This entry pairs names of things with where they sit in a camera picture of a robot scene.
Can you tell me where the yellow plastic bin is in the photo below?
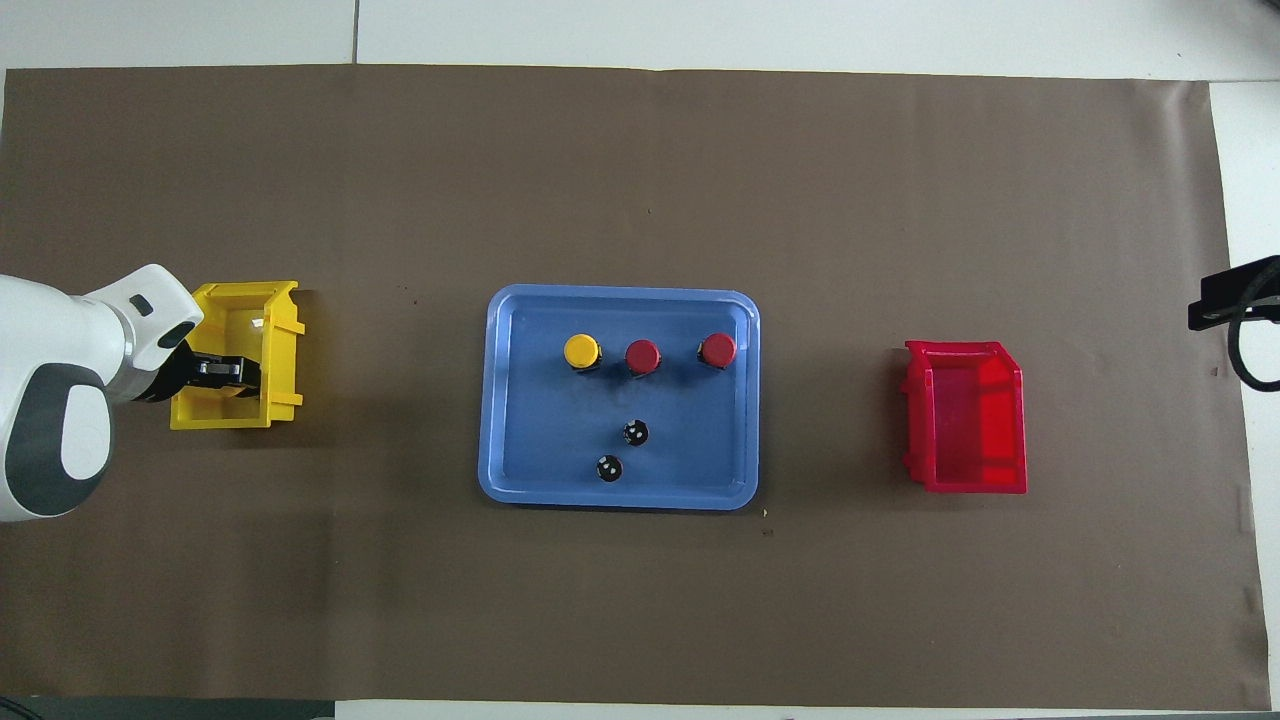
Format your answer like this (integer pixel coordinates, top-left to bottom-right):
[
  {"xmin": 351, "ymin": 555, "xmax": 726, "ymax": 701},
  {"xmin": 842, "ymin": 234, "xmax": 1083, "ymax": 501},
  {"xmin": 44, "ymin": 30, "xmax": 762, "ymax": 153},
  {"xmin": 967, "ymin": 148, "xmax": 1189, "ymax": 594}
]
[{"xmin": 170, "ymin": 281, "xmax": 306, "ymax": 431}]

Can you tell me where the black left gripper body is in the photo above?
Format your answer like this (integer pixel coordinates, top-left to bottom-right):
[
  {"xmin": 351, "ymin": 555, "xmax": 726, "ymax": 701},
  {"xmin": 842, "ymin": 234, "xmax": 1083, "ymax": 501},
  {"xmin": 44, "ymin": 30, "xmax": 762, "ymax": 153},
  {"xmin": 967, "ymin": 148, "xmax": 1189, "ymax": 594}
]
[{"xmin": 135, "ymin": 340, "xmax": 241, "ymax": 403}]

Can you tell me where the brown paper mat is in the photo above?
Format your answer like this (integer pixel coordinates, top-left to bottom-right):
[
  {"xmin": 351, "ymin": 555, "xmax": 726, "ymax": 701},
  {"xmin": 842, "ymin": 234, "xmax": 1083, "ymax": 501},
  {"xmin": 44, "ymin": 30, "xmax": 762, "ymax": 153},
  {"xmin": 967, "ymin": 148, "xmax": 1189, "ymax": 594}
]
[{"xmin": 0, "ymin": 65, "xmax": 1273, "ymax": 713}]

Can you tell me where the blue plastic tray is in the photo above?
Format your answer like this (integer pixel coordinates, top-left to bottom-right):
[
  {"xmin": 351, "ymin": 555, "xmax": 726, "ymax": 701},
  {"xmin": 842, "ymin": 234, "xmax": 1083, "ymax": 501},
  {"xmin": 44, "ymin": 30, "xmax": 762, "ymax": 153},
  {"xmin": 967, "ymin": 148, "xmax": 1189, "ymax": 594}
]
[{"xmin": 478, "ymin": 285, "xmax": 761, "ymax": 512}]

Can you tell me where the red plastic bin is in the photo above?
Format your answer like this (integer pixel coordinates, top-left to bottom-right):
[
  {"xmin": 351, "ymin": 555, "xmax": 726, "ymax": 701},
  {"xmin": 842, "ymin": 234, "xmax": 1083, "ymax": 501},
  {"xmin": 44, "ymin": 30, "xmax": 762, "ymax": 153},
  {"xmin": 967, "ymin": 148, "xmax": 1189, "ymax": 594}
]
[{"xmin": 900, "ymin": 340, "xmax": 1029, "ymax": 496}]

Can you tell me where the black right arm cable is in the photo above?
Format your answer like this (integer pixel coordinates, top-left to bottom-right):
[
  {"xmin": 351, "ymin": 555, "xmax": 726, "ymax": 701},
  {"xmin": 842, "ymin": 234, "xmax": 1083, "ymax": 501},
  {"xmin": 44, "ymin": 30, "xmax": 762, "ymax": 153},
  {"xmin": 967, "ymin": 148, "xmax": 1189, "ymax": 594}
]
[{"xmin": 1228, "ymin": 285, "xmax": 1280, "ymax": 393}]

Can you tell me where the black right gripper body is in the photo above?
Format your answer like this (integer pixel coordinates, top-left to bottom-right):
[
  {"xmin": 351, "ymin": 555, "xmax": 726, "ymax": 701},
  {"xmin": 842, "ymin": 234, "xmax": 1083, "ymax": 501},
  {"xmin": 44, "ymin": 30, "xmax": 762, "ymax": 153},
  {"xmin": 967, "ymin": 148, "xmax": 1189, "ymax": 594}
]
[{"xmin": 1188, "ymin": 256, "xmax": 1280, "ymax": 331}]

